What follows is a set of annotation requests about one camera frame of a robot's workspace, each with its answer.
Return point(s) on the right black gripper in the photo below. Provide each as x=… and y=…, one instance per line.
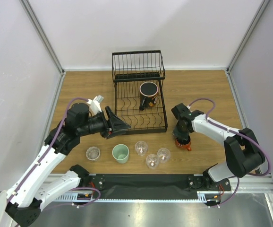
x=182, y=135

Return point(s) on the right aluminium frame post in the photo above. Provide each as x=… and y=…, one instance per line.
x=259, y=13

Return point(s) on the clear stemless glass right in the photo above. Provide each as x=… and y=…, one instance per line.
x=164, y=155

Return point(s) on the clear stemless glass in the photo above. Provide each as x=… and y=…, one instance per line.
x=141, y=148
x=164, y=155
x=152, y=161

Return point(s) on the clear stemless glass front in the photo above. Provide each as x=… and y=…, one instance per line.
x=152, y=161

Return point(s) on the left aluminium frame post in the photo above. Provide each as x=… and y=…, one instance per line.
x=41, y=33

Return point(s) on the black skull pattern mug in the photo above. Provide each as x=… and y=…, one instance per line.
x=148, y=95

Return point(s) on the grey slotted cable duct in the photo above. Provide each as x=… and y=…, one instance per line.
x=191, y=197

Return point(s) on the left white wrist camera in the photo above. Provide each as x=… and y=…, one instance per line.
x=95, y=104

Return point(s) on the clear stemless glass back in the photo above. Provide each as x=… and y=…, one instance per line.
x=141, y=148

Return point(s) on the aluminium frame post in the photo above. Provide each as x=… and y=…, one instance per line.
x=259, y=13
x=41, y=33

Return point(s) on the short clear glass tumbler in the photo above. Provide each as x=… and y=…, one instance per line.
x=93, y=153

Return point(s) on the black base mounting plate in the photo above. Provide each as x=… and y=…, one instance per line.
x=153, y=184

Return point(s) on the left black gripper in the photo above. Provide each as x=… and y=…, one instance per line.
x=116, y=124

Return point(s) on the small orange black cup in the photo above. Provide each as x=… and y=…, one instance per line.
x=183, y=144

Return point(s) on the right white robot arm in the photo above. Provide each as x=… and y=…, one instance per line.
x=242, y=151

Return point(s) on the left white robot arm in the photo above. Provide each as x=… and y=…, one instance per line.
x=26, y=199

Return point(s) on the black wire dish rack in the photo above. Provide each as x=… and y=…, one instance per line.
x=129, y=71

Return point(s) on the pale green cup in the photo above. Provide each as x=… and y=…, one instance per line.
x=120, y=153

